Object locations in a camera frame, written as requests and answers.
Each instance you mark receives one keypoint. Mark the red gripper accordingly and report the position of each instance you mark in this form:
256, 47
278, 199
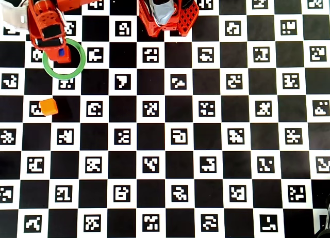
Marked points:
49, 43

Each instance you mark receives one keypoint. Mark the blue cube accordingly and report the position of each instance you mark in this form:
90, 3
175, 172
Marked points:
61, 52

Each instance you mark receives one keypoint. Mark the orange cube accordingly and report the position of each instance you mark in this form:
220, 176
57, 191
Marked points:
48, 107

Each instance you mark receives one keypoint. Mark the red robot arm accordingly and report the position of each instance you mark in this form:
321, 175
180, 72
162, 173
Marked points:
69, 0

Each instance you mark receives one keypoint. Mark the black white marker mat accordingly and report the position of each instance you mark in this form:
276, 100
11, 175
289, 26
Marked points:
165, 145

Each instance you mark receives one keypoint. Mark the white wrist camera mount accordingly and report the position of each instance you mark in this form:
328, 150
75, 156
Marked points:
10, 13

